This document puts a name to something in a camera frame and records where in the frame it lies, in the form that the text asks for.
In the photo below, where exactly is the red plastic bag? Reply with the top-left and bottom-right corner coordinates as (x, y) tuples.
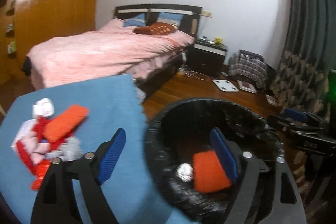
(31, 159), (51, 190)

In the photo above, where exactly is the white medicine box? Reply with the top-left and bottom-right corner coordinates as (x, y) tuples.
(11, 119), (36, 151)

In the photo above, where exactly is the orange bubble wrap sheet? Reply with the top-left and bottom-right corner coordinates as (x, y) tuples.
(43, 105), (89, 143)

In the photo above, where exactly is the black trash bin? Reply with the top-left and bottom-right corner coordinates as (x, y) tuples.
(144, 98), (284, 223)

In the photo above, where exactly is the white booklet on floor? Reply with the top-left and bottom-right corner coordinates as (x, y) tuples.
(265, 94), (278, 106)

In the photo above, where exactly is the dark patterned curtain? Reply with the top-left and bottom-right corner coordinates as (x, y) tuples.
(270, 0), (335, 119)

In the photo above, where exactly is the red white book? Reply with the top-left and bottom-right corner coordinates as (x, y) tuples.
(238, 80), (257, 94)

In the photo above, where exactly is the crumpled white tissue in bin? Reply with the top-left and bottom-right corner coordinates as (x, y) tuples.
(175, 163), (193, 182)

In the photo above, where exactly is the pink sock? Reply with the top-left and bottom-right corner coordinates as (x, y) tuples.
(21, 131), (50, 165)

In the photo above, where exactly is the grey sock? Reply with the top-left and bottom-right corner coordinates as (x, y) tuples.
(46, 137), (83, 162)

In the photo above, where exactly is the plaid shirt on chair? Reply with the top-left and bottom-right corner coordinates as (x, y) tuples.
(228, 52), (268, 89)

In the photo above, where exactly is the white bathroom scale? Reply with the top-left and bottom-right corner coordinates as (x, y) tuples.
(213, 79), (239, 92)

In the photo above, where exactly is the black nightstand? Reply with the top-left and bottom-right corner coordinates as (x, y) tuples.
(186, 40), (228, 79)

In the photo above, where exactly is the yellow plush toy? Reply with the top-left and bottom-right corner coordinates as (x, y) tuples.
(214, 38), (224, 45)

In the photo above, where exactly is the blue table cloth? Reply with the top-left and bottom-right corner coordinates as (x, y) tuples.
(1, 75), (189, 223)

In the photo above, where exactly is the black bed headboard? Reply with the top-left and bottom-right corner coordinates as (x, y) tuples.
(113, 3), (202, 38)

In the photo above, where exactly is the black cloth on bed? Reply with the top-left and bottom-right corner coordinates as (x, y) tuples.
(21, 57), (32, 77)

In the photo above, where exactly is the right blue pillow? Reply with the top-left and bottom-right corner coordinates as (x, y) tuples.
(156, 12), (184, 28)

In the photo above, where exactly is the blue pillow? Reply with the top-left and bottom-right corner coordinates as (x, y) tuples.
(156, 12), (184, 28)
(123, 13), (146, 27)

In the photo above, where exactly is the brown dotted cushion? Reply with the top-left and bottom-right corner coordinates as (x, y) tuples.
(133, 22), (177, 36)

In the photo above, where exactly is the pink bed blanket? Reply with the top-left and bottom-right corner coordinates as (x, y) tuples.
(27, 19), (194, 90)

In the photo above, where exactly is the left blue pillow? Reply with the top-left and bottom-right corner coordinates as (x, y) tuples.
(123, 13), (146, 27)

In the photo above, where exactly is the wooden wardrobe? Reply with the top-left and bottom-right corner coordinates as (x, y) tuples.
(1, 0), (96, 83)

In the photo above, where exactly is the white power cable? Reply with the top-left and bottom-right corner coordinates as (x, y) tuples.
(176, 52), (212, 82)

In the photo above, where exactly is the wall socket plate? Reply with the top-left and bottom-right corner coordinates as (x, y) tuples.
(201, 11), (212, 18)

